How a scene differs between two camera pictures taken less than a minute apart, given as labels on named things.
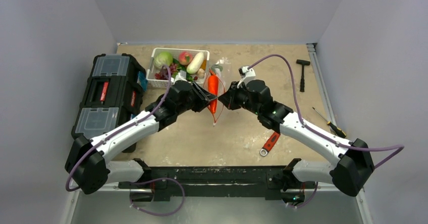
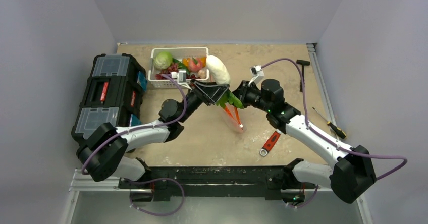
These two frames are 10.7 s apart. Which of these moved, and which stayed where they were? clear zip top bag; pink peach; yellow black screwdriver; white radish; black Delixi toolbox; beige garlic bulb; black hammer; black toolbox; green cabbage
Moved: white radish; pink peach; clear zip top bag
Stayed: beige garlic bulb; black Delixi toolbox; green cabbage; black toolbox; black hammer; yellow black screwdriver
